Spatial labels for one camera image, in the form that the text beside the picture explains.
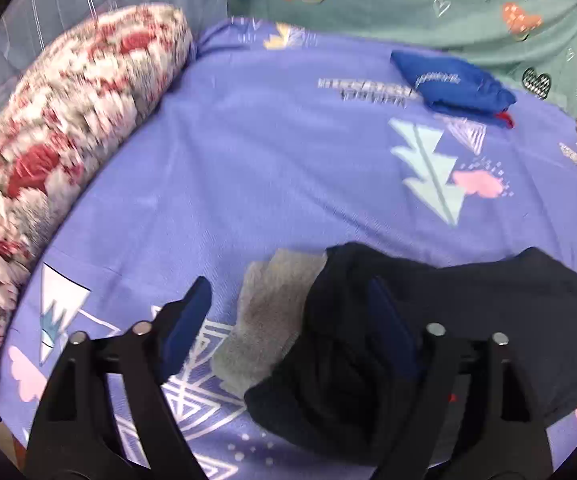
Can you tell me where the folded blue garment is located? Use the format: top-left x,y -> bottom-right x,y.
390,51 -> 516,129

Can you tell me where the teal heart print blanket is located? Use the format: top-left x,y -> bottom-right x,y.
229,0 -> 577,118

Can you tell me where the red floral bolster pillow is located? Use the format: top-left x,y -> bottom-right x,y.
0,3 -> 192,353

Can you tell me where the black pants grey waistband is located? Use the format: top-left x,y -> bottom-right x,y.
211,243 -> 577,466

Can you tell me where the purple printed bed sheet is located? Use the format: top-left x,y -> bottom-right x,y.
0,18 -> 577,479

